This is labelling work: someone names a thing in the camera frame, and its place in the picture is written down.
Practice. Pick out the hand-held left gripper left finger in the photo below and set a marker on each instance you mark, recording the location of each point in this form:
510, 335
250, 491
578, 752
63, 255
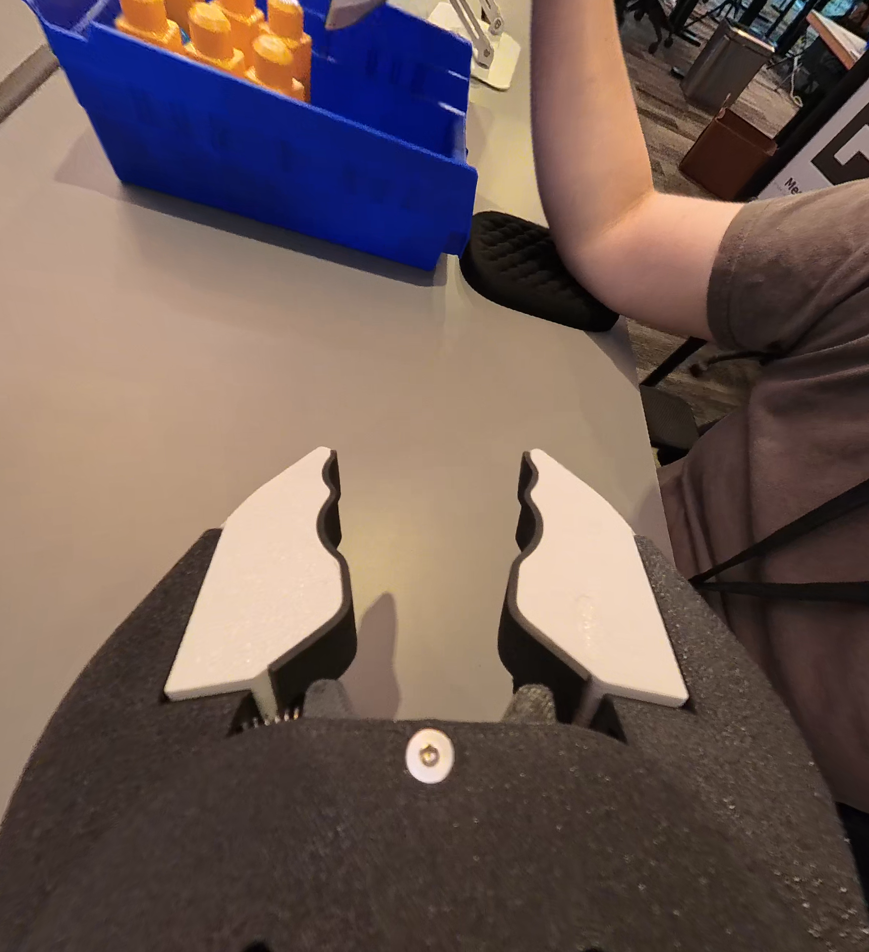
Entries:
263, 595

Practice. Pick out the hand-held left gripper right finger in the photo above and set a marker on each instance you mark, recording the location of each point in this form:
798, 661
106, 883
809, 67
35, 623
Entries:
598, 602

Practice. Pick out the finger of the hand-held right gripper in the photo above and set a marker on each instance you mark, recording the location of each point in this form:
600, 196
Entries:
349, 11

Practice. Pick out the cluster of assembled block steps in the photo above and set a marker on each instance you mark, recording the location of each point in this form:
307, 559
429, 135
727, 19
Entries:
211, 30

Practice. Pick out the blue plastic bin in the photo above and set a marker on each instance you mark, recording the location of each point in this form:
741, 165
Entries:
256, 163

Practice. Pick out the black armrest pad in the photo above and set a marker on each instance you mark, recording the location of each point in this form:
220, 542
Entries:
531, 275

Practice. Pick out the grey waste bin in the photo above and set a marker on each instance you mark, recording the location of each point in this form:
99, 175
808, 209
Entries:
724, 67

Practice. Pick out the brown cardboard box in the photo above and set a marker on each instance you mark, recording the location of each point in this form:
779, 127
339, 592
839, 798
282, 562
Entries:
728, 156

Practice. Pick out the framed marker code sign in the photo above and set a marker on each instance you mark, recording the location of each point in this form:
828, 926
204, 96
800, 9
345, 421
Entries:
865, 141

